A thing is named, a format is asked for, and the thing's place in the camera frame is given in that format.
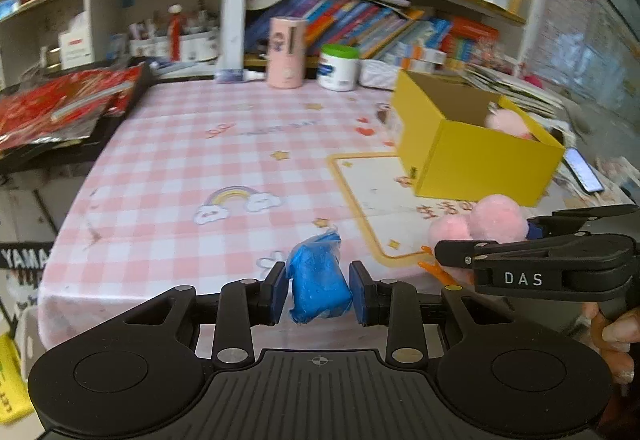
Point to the blue clay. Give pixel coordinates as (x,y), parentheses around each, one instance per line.
(317,280)

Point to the white cups with pens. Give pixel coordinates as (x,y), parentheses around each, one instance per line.
(195,43)

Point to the white jar with green lid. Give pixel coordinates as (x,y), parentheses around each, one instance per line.
(339,70)

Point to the orange and white carton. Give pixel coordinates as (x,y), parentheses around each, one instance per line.
(430,55)
(417,65)

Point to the smartphone on table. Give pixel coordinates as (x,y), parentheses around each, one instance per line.
(584,170)

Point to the pink alphabet wall poster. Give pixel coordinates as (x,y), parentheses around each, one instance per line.
(555,20)

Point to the red foil packets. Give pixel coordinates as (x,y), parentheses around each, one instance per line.
(60,105)

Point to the red books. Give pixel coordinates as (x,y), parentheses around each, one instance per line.
(475,40)

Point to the pale wall chart poster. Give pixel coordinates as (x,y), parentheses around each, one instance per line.
(610,60)

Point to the yellow cardboard box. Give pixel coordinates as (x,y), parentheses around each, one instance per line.
(475,160)

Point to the black tray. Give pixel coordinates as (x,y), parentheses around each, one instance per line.
(115,130)

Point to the small glue bottle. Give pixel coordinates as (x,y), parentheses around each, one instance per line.
(237,76)

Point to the pink plush doll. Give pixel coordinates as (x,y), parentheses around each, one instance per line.
(510,123)

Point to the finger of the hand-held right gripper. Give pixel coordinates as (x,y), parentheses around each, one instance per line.
(455,254)
(570,220)

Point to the yellow packet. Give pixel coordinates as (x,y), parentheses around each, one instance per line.
(10,377)

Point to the row of blue purple books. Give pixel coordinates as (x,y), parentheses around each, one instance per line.
(350,20)

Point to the pink checked tablecloth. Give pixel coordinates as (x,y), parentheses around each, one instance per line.
(200,160)

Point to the white box with red label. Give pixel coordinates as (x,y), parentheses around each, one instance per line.
(76,48)

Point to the stack of paper booklets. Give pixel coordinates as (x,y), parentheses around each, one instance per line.
(510,85)

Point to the person's right hand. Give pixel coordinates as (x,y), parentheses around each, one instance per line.
(620,345)

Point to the white quilted beaded purse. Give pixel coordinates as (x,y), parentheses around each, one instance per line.
(380,74)

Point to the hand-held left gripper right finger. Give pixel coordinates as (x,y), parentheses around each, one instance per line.
(359,295)

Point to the white side shelf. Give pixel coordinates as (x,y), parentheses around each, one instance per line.
(100,10)

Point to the pink cylindrical container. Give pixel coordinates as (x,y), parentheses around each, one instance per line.
(286,53)

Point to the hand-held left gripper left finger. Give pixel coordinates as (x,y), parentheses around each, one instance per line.
(280,295)

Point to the pink pompom plush toy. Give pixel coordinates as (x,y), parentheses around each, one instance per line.
(495,220)

